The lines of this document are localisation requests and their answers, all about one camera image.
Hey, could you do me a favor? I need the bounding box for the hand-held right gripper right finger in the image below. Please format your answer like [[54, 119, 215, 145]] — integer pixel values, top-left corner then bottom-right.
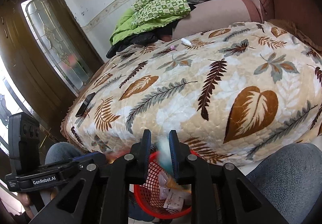
[[168, 130, 290, 224]]

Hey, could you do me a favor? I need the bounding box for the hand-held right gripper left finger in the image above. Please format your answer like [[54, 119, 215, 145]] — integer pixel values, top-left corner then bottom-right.
[[29, 129, 152, 224]]

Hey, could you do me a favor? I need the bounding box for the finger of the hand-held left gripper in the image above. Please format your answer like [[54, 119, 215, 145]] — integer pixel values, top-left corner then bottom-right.
[[69, 152, 107, 171]]

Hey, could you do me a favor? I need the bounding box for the white medicine box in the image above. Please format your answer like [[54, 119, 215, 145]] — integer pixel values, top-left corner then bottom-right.
[[163, 189, 192, 211]]

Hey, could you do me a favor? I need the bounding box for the red mesh basket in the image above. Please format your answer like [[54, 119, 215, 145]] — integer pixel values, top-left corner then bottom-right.
[[133, 150, 194, 219]]

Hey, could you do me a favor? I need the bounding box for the person's left hand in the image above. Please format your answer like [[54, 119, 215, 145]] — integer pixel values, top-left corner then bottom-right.
[[18, 188, 42, 217]]

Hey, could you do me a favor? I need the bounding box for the pink white crumpled tissue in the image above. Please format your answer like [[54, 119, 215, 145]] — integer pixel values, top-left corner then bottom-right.
[[158, 173, 172, 200]]

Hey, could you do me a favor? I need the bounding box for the person's left leg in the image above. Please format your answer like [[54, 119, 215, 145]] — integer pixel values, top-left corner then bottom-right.
[[45, 142, 76, 164]]

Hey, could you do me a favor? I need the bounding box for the person's leg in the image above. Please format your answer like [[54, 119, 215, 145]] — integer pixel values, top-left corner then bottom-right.
[[245, 143, 322, 224], [45, 142, 76, 164]]

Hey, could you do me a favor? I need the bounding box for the black phone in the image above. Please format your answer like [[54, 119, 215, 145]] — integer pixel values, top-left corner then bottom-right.
[[75, 92, 96, 118]]

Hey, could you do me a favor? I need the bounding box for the leaf printed blanket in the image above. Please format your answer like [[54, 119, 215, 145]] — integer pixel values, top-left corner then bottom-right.
[[60, 21, 322, 167]]

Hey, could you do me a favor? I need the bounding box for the wooden glass door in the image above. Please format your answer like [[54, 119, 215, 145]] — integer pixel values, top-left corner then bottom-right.
[[0, 0, 105, 144]]

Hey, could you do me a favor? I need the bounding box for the black jacket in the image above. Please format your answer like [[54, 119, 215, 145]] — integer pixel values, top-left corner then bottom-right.
[[106, 31, 161, 59]]

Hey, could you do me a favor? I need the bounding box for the person's right leg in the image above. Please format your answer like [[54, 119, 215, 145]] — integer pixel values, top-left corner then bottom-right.
[[245, 143, 322, 224]]

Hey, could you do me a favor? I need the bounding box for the bright green quilt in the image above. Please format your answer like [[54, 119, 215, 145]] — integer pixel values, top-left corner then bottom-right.
[[109, 7, 142, 47]]

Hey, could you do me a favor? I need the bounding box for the green checked blanket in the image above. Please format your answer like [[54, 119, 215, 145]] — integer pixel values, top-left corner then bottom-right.
[[131, 0, 192, 29]]

